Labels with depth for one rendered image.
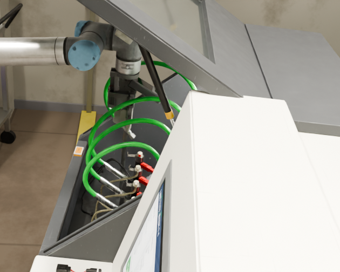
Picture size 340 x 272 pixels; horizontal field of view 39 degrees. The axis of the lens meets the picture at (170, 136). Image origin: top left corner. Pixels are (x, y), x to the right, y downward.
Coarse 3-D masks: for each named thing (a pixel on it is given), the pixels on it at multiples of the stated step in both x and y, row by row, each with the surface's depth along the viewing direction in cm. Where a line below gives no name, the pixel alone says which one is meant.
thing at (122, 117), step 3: (123, 108) 147; (120, 111) 147; (123, 111) 147; (126, 111) 147; (120, 114) 148; (123, 114) 148; (114, 117) 149; (117, 117) 148; (120, 117) 148; (123, 117) 148; (126, 117) 148; (114, 120) 149; (117, 120) 149; (120, 120) 149; (123, 120) 149; (117, 123) 150; (126, 126) 150; (129, 126) 150; (126, 129) 151; (129, 129) 152
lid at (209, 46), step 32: (96, 0) 95; (128, 0) 110; (160, 0) 128; (192, 0) 153; (128, 32) 98; (160, 32) 101; (192, 32) 125; (224, 32) 140; (192, 64) 101; (224, 64) 115; (256, 64) 138; (224, 96) 105; (256, 96) 113
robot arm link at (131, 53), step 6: (114, 30) 134; (114, 36) 134; (114, 42) 134; (120, 42) 134; (132, 42) 134; (114, 48) 136; (120, 48) 135; (126, 48) 135; (132, 48) 135; (138, 48) 136; (120, 54) 137; (126, 54) 136; (132, 54) 136; (138, 54) 137; (126, 60) 137; (132, 60) 137; (138, 60) 138
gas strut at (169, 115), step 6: (144, 54) 104; (150, 54) 105; (144, 60) 106; (150, 60) 105; (150, 66) 106; (150, 72) 107; (156, 72) 107; (156, 78) 108; (156, 84) 108; (156, 90) 110; (162, 90) 109; (162, 96) 110; (162, 102) 111; (168, 102) 112; (168, 108) 112; (168, 114) 113
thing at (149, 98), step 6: (150, 96) 138; (126, 102) 139; (132, 102) 138; (138, 102) 138; (114, 108) 140; (120, 108) 140; (180, 108) 140; (108, 114) 141; (102, 120) 142; (96, 126) 143; (90, 132) 144; (90, 138) 145; (90, 144) 146; (102, 162) 150; (108, 168) 151; (114, 168) 152; (114, 174) 152; (120, 174) 152; (126, 180) 153
